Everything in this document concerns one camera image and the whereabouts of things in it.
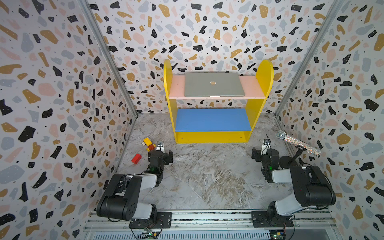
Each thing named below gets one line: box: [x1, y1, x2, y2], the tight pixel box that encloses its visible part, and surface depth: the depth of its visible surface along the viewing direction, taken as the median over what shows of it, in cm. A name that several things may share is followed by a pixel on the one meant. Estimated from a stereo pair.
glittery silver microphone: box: [275, 130, 322, 157], surface depth 81 cm
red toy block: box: [131, 153, 142, 165], surface depth 97 cm
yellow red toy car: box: [142, 137, 157, 152], surface depth 99 cm
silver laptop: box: [184, 72, 246, 97], surface depth 79 cm
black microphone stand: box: [279, 144, 307, 169], surface depth 95 cm
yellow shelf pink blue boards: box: [163, 59, 274, 144], surface depth 101 cm
